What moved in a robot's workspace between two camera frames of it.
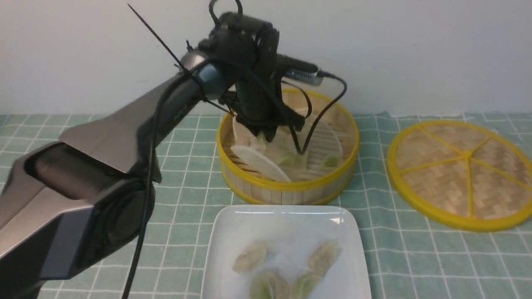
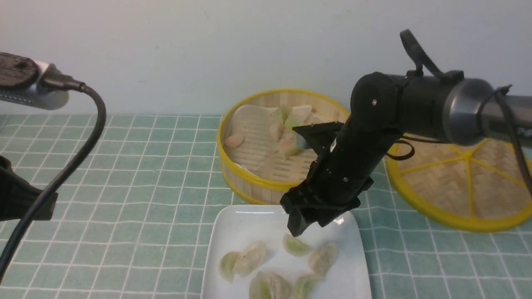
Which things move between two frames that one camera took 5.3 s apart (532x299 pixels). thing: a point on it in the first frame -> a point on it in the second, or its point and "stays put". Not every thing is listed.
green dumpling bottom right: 306,286 stays put
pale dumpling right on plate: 322,256 stays put
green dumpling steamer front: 288,160 -> 294,245
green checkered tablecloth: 409,257 stays put
